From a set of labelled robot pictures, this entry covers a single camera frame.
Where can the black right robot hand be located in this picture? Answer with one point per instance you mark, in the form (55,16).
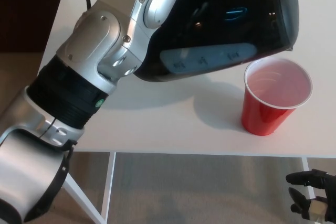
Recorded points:
(323,195)

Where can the black electric kettle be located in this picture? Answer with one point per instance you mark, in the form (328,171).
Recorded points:
(223,24)

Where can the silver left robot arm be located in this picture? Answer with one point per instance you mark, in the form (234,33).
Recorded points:
(99,35)

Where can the red plastic cup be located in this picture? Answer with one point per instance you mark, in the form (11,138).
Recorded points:
(262,119)

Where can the dark brown cabinet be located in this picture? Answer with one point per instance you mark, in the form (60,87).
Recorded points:
(26,11)

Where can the white metal table leg frame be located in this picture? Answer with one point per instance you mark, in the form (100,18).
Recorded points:
(305,166)
(107,187)

